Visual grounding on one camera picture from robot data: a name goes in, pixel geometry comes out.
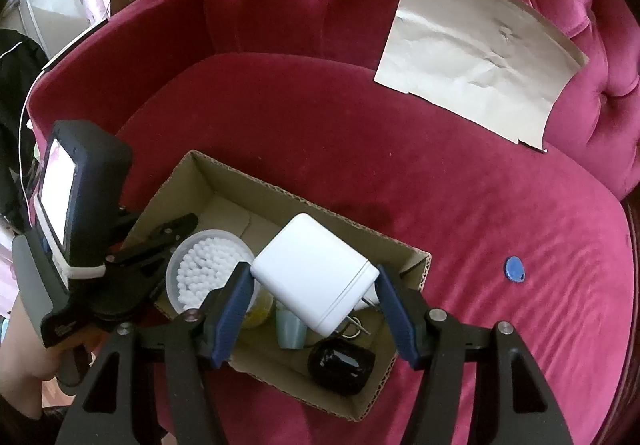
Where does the metal key bunch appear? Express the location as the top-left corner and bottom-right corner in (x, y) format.
(335, 315), (371, 340)

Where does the small black round object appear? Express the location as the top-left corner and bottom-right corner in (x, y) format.
(307, 337), (375, 397)

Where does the large white charger adapter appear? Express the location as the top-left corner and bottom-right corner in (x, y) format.
(250, 213), (380, 337)

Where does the cotton swab plastic jar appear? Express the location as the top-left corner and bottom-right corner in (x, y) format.
(165, 229), (254, 313)

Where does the small white tube bottle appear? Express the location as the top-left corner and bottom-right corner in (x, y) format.
(276, 302), (307, 351)

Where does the person left hand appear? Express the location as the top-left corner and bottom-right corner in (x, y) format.
(1, 297), (105, 419)

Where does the blue oval key fob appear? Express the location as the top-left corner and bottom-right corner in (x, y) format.
(503, 255), (526, 283)

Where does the red velvet tufted sofa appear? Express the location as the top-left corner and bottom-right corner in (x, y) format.
(28, 0), (639, 444)

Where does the brown paper sheet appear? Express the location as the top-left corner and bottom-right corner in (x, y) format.
(374, 0), (588, 150)

